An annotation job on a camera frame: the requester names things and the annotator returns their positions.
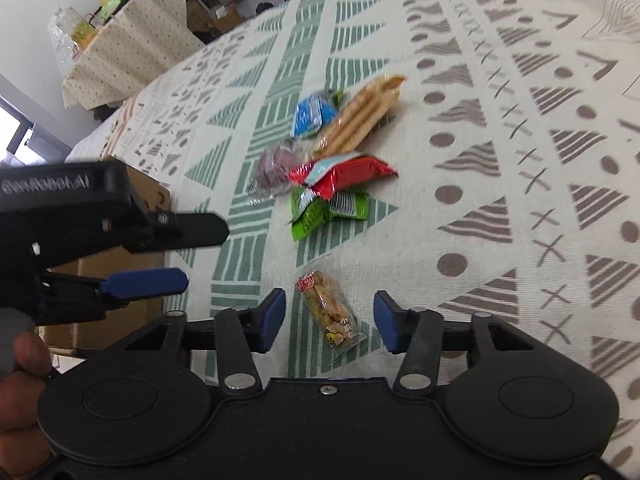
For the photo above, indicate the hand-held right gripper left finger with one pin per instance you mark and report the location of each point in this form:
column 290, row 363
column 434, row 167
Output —
column 270, row 322

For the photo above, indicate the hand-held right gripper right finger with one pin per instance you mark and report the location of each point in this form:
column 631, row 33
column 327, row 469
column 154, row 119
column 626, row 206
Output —
column 387, row 322

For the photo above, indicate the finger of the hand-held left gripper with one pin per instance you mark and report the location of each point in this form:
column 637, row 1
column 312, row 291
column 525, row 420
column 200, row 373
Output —
column 145, row 282
column 195, row 230

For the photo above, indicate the yellow nut snack packet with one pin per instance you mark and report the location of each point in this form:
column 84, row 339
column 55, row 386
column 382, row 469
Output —
column 327, row 310

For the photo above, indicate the brown cardboard box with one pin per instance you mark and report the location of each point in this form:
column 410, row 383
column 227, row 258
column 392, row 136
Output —
column 145, row 187

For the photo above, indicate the person's left hand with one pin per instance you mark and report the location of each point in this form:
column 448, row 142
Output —
column 22, row 400

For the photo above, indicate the purple snack packet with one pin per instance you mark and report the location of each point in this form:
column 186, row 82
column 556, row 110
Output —
column 272, row 170

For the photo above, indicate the green snack packet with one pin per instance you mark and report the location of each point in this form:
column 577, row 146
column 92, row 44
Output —
column 312, row 215

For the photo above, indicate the red snack packet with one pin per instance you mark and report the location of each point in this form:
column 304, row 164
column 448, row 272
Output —
column 350, row 172

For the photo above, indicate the small blue snack packet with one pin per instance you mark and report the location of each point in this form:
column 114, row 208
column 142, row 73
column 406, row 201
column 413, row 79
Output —
column 310, row 115

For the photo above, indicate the clear plastic bag of items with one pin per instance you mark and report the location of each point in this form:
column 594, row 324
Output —
column 62, row 40

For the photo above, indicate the yellow liquid bottle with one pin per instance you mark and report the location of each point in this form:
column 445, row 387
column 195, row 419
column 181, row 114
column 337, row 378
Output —
column 85, row 32

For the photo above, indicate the table with dotted tablecloth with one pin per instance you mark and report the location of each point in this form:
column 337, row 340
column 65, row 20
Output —
column 130, row 45

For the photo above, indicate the breadstick snack packet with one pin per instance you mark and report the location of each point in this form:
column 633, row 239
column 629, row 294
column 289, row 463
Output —
column 360, row 110

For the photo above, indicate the patterned blanket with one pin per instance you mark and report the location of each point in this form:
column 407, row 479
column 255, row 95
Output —
column 500, row 110

